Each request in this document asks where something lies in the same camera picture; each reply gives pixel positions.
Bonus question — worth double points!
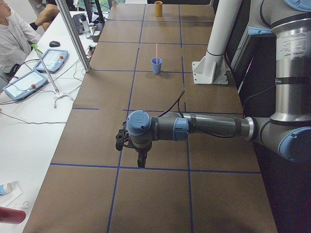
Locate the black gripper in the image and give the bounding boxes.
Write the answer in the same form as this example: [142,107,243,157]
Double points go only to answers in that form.
[131,141,152,167]

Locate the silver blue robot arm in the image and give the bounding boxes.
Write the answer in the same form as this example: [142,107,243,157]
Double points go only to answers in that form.
[116,0,311,167]

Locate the blue ribbed plastic cup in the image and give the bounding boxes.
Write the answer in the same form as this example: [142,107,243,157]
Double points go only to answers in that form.
[151,57,162,74]

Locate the upper teach pendant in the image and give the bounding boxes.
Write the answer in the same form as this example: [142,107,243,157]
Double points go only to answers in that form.
[37,49,69,74]

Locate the teach pendant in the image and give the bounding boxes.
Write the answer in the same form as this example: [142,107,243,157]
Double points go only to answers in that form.
[37,49,69,74]
[3,70,48,100]

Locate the lower teach pendant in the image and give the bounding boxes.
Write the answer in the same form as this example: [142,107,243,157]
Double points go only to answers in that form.
[3,70,48,100]

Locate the clear water bottle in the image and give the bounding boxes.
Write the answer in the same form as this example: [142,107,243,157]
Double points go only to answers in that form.
[80,15,92,39]

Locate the white bottle lying down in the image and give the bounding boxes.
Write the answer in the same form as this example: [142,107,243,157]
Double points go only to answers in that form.
[0,181,18,196]

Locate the black computer mouse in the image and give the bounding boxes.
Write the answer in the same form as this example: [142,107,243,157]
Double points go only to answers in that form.
[49,41,60,48]

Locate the red cylinder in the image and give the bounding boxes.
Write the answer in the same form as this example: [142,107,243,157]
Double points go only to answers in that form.
[0,207,26,224]

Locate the thin metal rod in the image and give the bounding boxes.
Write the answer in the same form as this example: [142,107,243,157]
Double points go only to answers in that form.
[31,44,60,95]

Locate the black keyboard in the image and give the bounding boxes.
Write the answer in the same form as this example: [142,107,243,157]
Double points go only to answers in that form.
[72,14,85,35]

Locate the seated person in white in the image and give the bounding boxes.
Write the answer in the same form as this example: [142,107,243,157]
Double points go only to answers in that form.
[0,0,59,77]

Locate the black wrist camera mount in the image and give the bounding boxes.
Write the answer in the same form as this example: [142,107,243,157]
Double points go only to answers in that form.
[115,121,131,151]

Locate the black camera cable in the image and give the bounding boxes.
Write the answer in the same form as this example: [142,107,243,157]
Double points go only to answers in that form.
[159,90,235,138]

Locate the white cable bundle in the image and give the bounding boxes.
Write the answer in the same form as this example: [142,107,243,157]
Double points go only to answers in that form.
[53,92,75,109]

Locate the aluminium frame post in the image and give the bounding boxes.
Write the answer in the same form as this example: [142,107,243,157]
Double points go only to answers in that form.
[55,0,91,73]

